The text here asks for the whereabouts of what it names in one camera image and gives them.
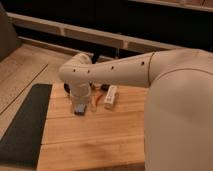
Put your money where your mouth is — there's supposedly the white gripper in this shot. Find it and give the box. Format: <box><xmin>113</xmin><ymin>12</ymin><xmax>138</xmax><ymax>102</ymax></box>
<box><xmin>69</xmin><ymin>83</ymin><xmax>91</xmax><ymax>110</ymax></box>

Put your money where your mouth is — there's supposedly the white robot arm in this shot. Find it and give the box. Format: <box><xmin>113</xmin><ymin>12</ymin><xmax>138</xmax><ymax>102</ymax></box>
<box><xmin>59</xmin><ymin>49</ymin><xmax>213</xmax><ymax>171</ymax></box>

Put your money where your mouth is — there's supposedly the dark blue ceramic bowl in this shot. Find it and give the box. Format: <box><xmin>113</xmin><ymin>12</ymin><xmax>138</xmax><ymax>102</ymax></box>
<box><xmin>64</xmin><ymin>83</ymin><xmax>70</xmax><ymax>93</ymax></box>

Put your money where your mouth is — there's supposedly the orange carrot toy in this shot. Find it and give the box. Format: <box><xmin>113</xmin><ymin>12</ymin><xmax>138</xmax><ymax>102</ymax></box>
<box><xmin>91</xmin><ymin>94</ymin><xmax>103</xmax><ymax>112</ymax></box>

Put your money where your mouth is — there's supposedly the blue sponge block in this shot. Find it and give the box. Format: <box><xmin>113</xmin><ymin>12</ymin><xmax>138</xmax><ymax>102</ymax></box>
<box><xmin>74</xmin><ymin>104</ymin><xmax>86</xmax><ymax>115</ymax></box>

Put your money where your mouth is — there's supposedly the small black object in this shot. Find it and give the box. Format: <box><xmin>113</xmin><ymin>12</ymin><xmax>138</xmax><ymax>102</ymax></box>
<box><xmin>101</xmin><ymin>84</ymin><xmax>109</xmax><ymax>91</ymax></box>

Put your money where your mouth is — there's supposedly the white rectangular box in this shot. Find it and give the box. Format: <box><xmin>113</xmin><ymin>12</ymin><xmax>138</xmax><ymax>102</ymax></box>
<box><xmin>104</xmin><ymin>85</ymin><xmax>118</xmax><ymax>108</ymax></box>

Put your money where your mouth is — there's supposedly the dark green floor mat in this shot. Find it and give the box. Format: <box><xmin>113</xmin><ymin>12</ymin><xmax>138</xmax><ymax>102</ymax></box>
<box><xmin>0</xmin><ymin>84</ymin><xmax>52</xmax><ymax>167</ymax></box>

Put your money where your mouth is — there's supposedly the grey chair corner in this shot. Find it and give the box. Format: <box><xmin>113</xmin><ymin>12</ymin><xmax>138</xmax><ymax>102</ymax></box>
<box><xmin>0</xmin><ymin>3</ymin><xmax>21</xmax><ymax>62</ymax></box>

